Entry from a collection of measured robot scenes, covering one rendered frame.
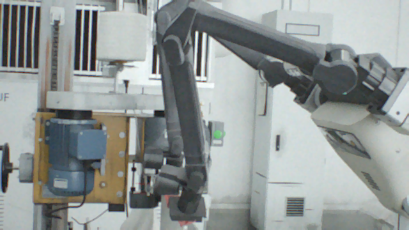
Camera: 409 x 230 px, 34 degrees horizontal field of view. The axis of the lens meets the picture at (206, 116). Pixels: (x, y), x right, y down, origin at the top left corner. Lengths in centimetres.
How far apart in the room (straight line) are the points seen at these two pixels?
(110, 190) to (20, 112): 277
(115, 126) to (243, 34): 96
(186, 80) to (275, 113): 450
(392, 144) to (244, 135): 496
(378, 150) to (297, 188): 452
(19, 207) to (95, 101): 308
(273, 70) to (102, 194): 77
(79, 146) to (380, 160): 91
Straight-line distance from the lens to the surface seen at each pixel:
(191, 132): 165
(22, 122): 507
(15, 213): 517
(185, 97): 159
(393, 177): 176
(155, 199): 240
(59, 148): 215
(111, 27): 215
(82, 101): 211
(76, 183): 215
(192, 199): 177
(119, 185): 237
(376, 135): 169
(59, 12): 239
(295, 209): 622
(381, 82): 152
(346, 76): 149
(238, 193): 667
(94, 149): 209
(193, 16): 148
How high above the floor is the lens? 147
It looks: 3 degrees down
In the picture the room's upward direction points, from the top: 3 degrees clockwise
